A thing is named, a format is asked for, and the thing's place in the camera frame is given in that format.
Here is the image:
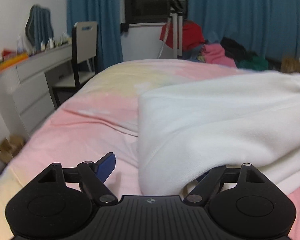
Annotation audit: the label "white sweatpants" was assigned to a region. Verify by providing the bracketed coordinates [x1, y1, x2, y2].
[138, 72, 300, 195]

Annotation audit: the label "blue curtain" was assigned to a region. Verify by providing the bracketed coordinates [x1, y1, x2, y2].
[188, 0, 300, 61]
[67, 0, 123, 73]

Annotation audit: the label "black garment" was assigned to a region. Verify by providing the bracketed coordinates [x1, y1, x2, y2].
[220, 37, 249, 61]

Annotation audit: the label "white dressing table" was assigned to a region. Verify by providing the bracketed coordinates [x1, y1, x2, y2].
[0, 44, 72, 139]

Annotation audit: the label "green garment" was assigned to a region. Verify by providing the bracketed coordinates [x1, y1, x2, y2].
[236, 55, 269, 72]

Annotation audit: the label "brown paper bag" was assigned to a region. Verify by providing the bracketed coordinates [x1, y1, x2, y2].
[281, 57, 300, 74]

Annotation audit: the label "pink garment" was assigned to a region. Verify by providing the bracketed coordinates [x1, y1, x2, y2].
[201, 43, 237, 68]

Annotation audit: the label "left blue curtain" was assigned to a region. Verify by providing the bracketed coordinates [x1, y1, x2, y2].
[67, 0, 123, 73]

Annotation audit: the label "red garment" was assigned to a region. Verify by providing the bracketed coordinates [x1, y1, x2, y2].
[160, 21, 205, 51]

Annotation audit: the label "wavy vanity mirror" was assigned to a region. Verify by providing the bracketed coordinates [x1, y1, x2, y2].
[25, 4, 54, 50]

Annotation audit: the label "right blue curtain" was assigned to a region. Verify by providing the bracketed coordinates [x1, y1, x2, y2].
[188, 0, 300, 61]

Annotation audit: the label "orange box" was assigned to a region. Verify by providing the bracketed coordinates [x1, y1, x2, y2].
[0, 53, 29, 72]

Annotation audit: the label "cardboard box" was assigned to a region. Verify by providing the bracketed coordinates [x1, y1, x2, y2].
[0, 134, 25, 164]

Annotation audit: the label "beige black chair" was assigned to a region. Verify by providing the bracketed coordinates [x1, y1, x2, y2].
[52, 21, 98, 107]

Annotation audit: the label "pastel bed sheet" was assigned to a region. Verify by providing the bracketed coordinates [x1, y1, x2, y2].
[0, 60, 300, 239]

